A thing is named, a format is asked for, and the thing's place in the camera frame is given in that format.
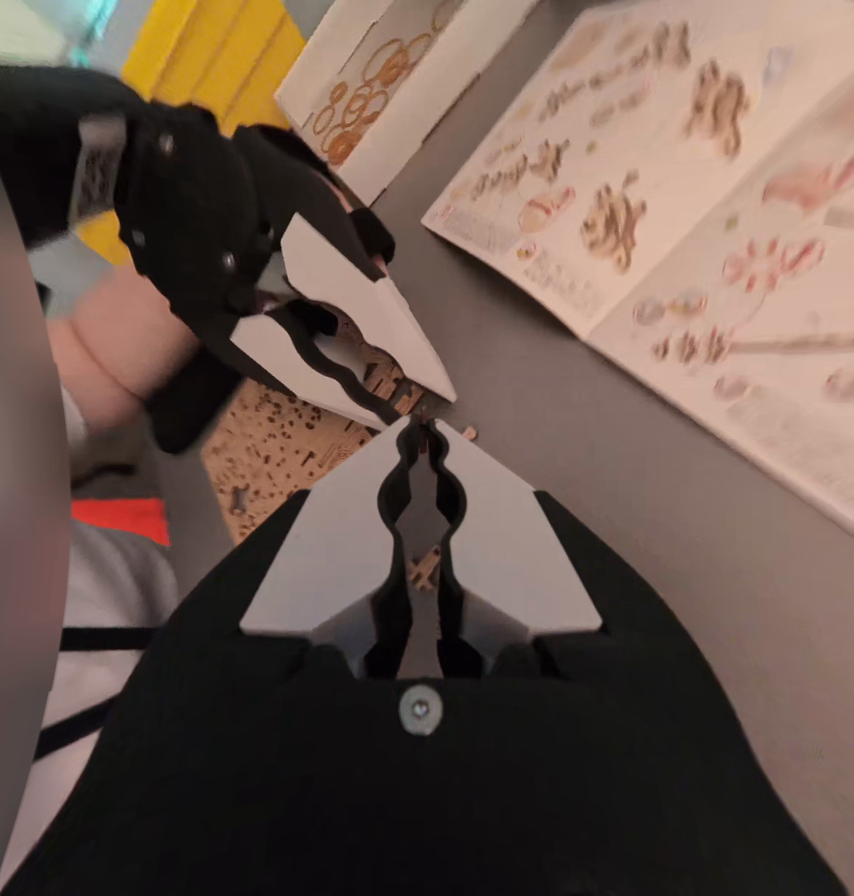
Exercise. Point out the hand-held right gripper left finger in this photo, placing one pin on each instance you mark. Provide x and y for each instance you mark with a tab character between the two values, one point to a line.
315	560

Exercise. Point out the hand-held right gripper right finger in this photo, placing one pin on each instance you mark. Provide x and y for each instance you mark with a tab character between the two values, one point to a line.
518	560

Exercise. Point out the laser-cut wooden parts sheet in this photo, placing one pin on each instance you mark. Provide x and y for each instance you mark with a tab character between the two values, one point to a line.
273	448

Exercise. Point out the small wooden key-shaped part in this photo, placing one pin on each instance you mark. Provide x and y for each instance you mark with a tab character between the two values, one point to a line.
423	568

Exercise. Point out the white cardboard box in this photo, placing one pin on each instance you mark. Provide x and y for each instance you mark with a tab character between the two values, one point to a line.
434	77

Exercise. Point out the orange cloth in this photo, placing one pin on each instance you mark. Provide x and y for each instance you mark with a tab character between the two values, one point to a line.
119	521

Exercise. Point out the yellow plastic bin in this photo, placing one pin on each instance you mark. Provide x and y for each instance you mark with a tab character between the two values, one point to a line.
210	56

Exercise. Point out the person's left forearm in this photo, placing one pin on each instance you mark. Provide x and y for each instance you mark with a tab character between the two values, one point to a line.
112	336

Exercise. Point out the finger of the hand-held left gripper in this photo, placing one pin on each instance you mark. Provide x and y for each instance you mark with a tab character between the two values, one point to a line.
357	294
273	357

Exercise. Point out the person in white shirt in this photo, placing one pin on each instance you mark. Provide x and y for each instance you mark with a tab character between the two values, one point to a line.
126	581

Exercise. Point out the open instruction booklet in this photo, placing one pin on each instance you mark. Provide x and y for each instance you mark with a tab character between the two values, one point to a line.
678	280

